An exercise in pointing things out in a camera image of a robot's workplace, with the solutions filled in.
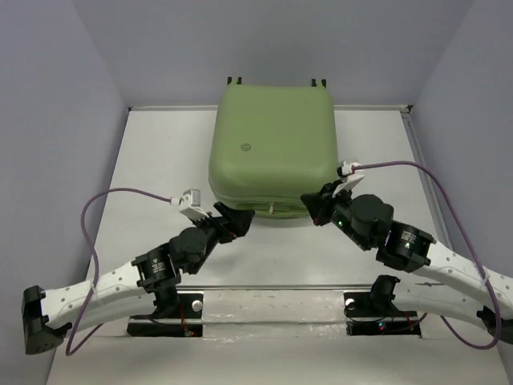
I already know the green hard-shell suitcase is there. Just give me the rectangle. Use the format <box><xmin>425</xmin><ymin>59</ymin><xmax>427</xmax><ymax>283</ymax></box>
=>
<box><xmin>208</xmin><ymin>78</ymin><xmax>338</xmax><ymax>219</ymax></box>

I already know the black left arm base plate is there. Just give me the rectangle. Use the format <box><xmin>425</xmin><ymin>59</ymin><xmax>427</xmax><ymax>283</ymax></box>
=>
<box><xmin>126</xmin><ymin>290</ymin><xmax>204</xmax><ymax>338</ymax></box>

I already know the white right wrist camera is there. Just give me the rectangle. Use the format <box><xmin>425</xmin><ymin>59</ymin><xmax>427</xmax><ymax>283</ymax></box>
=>
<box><xmin>332</xmin><ymin>160</ymin><xmax>365</xmax><ymax>198</ymax></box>

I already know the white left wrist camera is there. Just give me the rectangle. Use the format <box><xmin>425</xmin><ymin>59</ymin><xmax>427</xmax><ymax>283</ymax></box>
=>
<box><xmin>179</xmin><ymin>188</ymin><xmax>210</xmax><ymax>222</ymax></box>

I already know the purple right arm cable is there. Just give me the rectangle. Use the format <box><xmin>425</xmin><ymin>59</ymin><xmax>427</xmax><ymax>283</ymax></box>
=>
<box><xmin>348</xmin><ymin>160</ymin><xmax>504</xmax><ymax>349</ymax></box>

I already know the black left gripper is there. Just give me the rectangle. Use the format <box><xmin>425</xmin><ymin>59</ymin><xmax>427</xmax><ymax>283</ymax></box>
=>
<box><xmin>188</xmin><ymin>202</ymin><xmax>255</xmax><ymax>255</ymax></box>

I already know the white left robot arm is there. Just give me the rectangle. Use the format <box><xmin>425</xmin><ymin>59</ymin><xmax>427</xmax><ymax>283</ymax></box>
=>
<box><xmin>22</xmin><ymin>194</ymin><xmax>255</xmax><ymax>355</ymax></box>

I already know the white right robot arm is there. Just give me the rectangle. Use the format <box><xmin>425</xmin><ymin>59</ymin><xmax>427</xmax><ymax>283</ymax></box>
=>
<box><xmin>301</xmin><ymin>184</ymin><xmax>512</xmax><ymax>343</ymax></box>

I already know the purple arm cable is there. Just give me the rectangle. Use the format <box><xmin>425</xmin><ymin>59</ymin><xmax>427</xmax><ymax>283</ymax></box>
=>
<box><xmin>64</xmin><ymin>188</ymin><xmax>181</xmax><ymax>358</ymax></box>
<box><xmin>348</xmin><ymin>160</ymin><xmax>504</xmax><ymax>349</ymax></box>

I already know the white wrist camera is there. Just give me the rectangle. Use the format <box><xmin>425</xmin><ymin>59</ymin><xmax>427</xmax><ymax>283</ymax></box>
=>
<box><xmin>332</xmin><ymin>160</ymin><xmax>365</xmax><ymax>198</ymax></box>
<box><xmin>179</xmin><ymin>188</ymin><xmax>210</xmax><ymax>222</ymax></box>

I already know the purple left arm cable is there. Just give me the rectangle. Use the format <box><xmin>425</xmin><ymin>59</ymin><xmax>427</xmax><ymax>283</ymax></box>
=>
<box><xmin>64</xmin><ymin>188</ymin><xmax>181</xmax><ymax>358</ymax></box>

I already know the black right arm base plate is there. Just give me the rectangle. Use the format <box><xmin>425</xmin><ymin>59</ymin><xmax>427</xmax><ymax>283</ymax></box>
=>
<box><xmin>344</xmin><ymin>292</ymin><xmax>425</xmax><ymax>337</ymax></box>

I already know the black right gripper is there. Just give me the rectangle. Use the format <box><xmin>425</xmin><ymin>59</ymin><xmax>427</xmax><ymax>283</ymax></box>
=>
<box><xmin>301</xmin><ymin>177</ymin><xmax>372</xmax><ymax>250</ymax></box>

